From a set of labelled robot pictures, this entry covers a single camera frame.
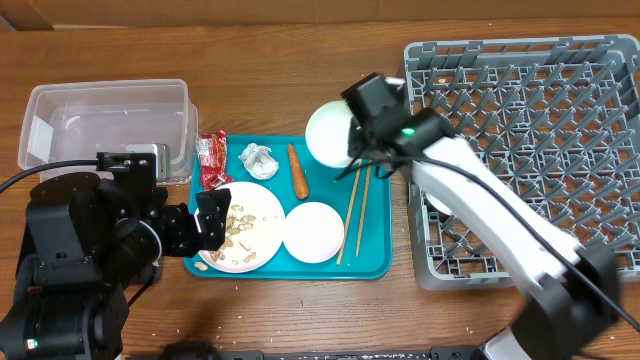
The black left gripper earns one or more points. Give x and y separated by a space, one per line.
211 224

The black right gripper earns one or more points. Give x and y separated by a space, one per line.
367 150

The wooden chopstick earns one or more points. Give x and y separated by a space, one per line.
348 215
363 209

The white bowl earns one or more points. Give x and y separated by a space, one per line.
327 134

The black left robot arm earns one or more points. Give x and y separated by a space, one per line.
86 240

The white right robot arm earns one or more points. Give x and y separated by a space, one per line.
572 291

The grey dishwasher rack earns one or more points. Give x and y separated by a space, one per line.
556 119

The large white plate with peanuts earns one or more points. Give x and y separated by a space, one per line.
253 230

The red snack wrapper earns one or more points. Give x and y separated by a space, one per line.
212 153

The peanut on tray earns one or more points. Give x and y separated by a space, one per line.
201 266

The crumpled white tissue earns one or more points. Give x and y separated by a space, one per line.
258 162

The teal plastic tray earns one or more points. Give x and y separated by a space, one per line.
368 251

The orange carrot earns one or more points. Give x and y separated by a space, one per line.
301 188

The white paper cup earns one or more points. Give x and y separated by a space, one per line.
438 205

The clear plastic bin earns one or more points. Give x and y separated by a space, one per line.
72 121

